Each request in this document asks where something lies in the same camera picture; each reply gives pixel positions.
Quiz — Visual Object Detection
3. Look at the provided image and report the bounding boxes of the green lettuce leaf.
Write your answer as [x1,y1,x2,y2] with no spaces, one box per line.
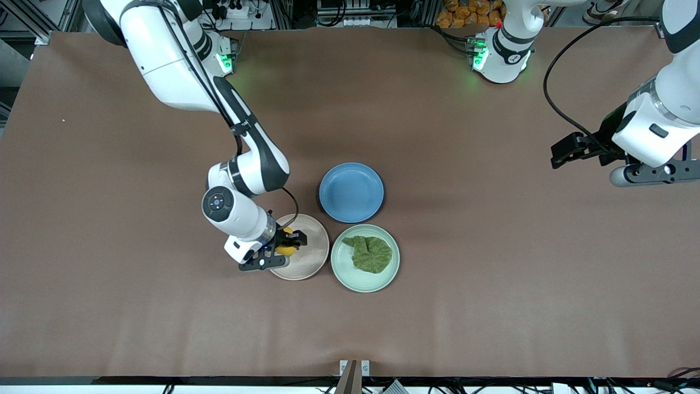
[342,235,394,275]

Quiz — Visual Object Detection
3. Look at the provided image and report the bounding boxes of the blue plate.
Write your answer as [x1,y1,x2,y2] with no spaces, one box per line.
[319,162,385,224]

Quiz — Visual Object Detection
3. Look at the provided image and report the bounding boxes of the beige plate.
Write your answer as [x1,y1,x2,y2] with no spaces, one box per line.
[268,213,330,281]

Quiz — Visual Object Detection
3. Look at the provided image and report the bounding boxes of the yellow lemon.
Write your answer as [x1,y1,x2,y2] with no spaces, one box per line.
[275,228,299,258]

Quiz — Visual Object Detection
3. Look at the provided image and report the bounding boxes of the matte table cover sheet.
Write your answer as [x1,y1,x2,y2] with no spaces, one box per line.
[0,27,700,379]

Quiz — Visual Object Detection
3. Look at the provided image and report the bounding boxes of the orange snack bags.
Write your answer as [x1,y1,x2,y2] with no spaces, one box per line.
[436,0,506,29]

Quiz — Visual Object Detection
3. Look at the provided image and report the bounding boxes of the mint green plate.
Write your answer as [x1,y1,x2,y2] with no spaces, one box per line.
[330,224,401,293]

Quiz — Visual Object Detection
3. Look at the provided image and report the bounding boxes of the black power plugs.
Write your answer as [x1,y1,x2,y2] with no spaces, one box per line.
[211,0,259,20]

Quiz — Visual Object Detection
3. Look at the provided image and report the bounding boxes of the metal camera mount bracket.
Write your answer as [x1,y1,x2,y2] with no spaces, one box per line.
[339,360,371,394]

